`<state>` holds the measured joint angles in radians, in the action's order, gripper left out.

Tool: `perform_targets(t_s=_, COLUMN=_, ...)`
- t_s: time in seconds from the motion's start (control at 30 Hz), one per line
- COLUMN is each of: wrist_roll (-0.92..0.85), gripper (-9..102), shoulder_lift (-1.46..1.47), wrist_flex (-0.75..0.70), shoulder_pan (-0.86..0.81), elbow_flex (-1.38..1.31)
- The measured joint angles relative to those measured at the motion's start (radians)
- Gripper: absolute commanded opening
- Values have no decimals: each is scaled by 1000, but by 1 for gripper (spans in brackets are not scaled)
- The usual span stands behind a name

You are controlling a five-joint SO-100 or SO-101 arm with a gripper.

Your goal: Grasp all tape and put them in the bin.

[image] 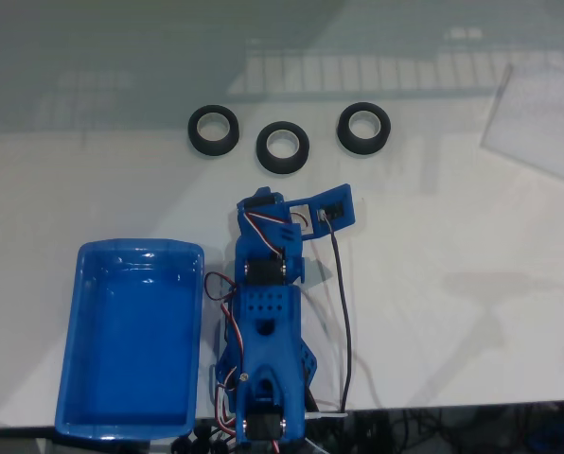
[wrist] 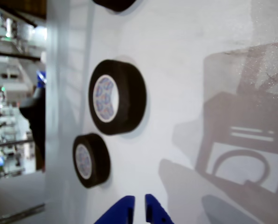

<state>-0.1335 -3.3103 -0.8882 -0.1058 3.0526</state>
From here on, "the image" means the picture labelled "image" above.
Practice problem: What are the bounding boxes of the black tape roll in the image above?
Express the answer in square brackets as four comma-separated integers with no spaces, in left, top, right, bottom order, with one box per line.
[336,100,393,157]
[187,103,241,159]
[255,120,311,177]

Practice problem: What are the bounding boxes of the blue plastic bin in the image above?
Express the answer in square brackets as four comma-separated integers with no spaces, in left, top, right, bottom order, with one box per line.
[54,237,205,439]

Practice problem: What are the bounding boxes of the clear plastic sheet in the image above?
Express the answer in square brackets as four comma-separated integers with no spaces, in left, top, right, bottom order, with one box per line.
[479,61,564,188]

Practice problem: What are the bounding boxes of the blue gripper camera box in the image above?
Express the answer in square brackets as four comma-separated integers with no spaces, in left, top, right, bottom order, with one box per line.
[285,182,358,238]

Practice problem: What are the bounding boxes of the black camera cable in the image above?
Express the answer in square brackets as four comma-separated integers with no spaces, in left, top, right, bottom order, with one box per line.
[317,211,355,418]

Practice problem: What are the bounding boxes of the tangled black cables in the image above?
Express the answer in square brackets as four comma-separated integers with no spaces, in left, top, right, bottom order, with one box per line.
[305,401,564,454]

